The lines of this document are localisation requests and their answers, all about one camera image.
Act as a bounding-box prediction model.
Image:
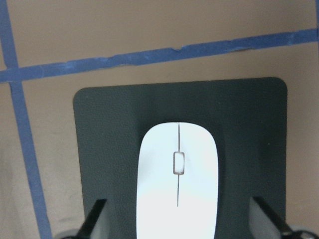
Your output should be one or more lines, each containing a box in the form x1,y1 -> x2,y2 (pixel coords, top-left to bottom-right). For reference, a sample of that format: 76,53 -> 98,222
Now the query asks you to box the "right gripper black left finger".
77,199 -> 108,239

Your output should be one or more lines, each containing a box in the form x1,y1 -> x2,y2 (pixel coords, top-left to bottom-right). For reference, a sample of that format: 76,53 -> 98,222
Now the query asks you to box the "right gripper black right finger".
250,197 -> 293,239

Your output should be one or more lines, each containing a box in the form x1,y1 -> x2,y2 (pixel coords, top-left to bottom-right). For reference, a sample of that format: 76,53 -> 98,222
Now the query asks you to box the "white computer mouse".
136,122 -> 218,239

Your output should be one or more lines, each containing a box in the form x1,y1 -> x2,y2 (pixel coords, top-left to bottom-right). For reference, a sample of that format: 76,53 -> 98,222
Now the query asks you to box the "black mousepad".
73,78 -> 287,239

